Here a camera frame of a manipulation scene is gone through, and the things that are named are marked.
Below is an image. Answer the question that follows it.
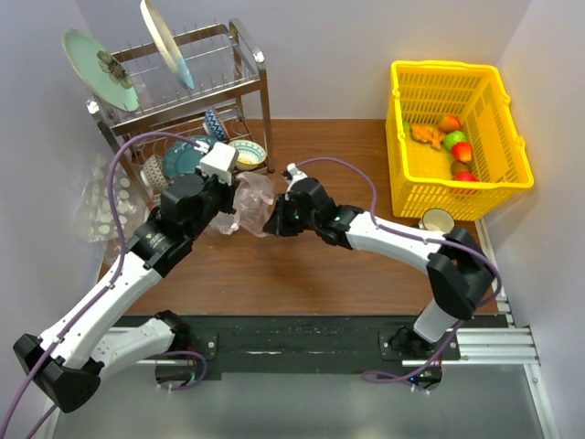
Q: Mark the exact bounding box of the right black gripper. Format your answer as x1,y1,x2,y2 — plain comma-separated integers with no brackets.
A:
264,194,320,237

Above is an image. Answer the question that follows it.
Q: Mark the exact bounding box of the clear pink zip bag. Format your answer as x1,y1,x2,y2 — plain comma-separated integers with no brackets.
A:
205,172,275,238

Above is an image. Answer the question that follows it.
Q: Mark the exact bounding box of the red toy apple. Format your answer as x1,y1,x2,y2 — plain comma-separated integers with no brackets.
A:
452,171,478,182

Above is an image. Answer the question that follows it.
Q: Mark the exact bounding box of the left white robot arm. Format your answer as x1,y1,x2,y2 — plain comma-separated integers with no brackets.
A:
13,173,239,413

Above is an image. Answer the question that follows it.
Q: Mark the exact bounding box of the polka dot plastic bag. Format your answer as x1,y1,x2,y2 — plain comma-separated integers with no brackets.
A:
73,153,148,263

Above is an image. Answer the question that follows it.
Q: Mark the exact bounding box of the yellow inside patterned bowl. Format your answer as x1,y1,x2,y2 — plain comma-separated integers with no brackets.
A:
229,139,267,171

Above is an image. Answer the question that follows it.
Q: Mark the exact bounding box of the dark teal plate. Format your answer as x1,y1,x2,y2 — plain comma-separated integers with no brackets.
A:
163,135,218,180

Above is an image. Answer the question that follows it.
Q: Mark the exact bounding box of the grey patterned bowl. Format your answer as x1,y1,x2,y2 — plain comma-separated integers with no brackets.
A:
140,155,170,192

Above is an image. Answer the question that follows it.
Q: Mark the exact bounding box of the blue zigzag bowl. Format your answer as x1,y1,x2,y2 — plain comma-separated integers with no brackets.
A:
203,107,229,143

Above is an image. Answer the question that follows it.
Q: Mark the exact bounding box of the steel dish rack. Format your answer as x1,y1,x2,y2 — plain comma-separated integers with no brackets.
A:
86,18,274,174

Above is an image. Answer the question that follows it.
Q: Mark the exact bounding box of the white enamel mug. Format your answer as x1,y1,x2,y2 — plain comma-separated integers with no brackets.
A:
418,208,455,233

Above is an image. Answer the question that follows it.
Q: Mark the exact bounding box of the light green floral plate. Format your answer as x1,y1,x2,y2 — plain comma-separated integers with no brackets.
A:
62,29,139,112

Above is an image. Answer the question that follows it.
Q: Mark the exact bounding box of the beige blue plate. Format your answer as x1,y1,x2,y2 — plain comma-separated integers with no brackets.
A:
140,0,195,91

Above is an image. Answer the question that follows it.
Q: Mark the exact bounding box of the brown toy kiwi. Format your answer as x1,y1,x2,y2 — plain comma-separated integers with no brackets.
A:
451,160,472,177

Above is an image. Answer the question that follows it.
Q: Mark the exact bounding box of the yellow plastic basket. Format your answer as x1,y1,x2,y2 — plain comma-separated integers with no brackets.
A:
386,60,534,221

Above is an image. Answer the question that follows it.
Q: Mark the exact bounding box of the red yellow toy mango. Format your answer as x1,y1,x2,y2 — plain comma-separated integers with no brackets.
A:
451,141,473,163

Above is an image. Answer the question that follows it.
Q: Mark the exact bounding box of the orange red toy peach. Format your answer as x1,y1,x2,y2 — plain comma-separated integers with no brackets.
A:
437,114,462,134

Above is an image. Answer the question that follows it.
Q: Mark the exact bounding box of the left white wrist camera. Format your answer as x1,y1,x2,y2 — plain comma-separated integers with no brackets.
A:
198,142,239,186

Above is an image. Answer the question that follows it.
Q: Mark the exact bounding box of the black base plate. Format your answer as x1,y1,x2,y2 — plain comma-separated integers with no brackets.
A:
181,315,439,380

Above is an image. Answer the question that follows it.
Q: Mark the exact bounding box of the aluminium frame rail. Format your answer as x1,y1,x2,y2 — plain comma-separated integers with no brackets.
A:
401,219,561,439

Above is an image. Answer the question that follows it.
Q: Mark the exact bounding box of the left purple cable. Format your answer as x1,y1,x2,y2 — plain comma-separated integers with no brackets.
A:
0,131,211,439

